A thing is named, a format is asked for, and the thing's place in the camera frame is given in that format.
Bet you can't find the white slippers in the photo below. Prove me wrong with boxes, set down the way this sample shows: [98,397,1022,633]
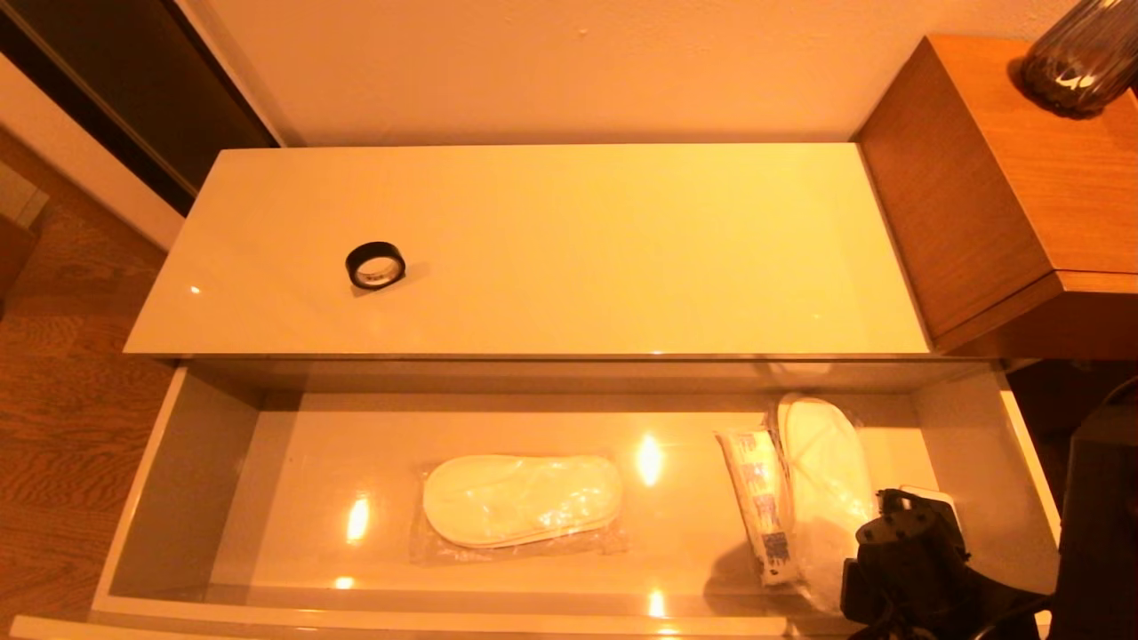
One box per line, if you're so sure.
[769,393,881,616]
[411,453,628,563]

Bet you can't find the printed white tissue packet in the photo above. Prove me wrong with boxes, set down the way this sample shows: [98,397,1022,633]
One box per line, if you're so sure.
[716,427,801,588]

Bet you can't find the white cabinet drawer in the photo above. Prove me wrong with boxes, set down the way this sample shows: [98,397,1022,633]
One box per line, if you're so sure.
[9,356,1138,640]

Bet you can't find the brown wooden side cabinet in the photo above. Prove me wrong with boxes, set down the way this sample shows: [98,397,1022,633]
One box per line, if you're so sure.
[852,36,1138,361]

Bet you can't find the glossy white low cabinet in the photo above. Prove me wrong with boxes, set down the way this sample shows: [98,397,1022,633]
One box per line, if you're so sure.
[124,145,988,392]

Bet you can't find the dark ribbed glass vase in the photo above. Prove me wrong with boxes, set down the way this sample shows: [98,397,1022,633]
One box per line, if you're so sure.
[1016,0,1138,119]

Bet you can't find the black tape roll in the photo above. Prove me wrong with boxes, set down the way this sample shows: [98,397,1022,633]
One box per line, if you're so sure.
[345,241,407,291]

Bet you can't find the dark door panel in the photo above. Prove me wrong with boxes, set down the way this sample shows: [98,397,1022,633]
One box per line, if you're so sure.
[0,0,281,220]

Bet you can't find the brown wooden furniture piece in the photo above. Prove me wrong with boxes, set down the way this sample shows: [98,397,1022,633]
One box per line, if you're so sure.
[0,218,41,303]

